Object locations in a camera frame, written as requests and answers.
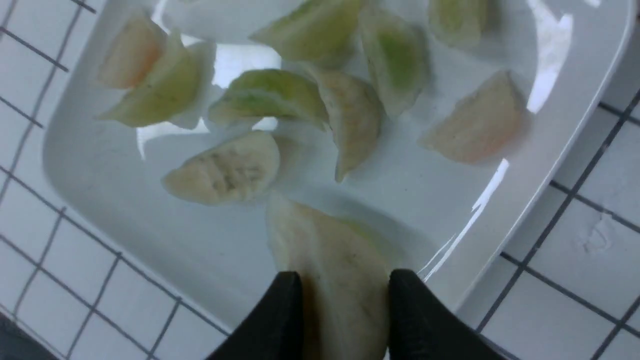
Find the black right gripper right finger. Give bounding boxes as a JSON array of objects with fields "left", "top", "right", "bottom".
[{"left": 388, "top": 269, "right": 505, "bottom": 360}]

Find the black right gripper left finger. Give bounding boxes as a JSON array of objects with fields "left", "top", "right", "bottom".
[{"left": 207, "top": 271, "right": 304, "bottom": 360}]

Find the pink dumpling on plate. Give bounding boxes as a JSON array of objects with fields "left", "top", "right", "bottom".
[{"left": 417, "top": 70, "right": 528, "bottom": 164}]

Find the pale dumpling plate centre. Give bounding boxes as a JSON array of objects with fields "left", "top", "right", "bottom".
[{"left": 306, "top": 66, "right": 384, "bottom": 183}]

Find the white rectangular plate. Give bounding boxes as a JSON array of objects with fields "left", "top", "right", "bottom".
[{"left": 43, "top": 0, "right": 637, "bottom": 329}]

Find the green dumpling plate front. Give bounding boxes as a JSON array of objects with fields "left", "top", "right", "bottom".
[{"left": 208, "top": 68, "right": 329, "bottom": 130}]

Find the pale green dumpling on plate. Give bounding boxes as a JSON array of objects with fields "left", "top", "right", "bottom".
[{"left": 96, "top": 30, "right": 216, "bottom": 130}]

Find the pink-white dumpling on plate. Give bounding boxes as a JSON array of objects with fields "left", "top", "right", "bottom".
[{"left": 96, "top": 12, "right": 167, "bottom": 90}]

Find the white grid-pattern tablecloth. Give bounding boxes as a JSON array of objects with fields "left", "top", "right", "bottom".
[{"left": 1, "top": 0, "right": 639, "bottom": 360}]

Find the green dumpling in steamer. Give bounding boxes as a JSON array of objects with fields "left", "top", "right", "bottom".
[{"left": 249, "top": 0, "right": 364, "bottom": 68}]

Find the pale dumpling in steamer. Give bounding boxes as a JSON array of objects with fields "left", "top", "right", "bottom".
[{"left": 427, "top": 0, "right": 489, "bottom": 49}]

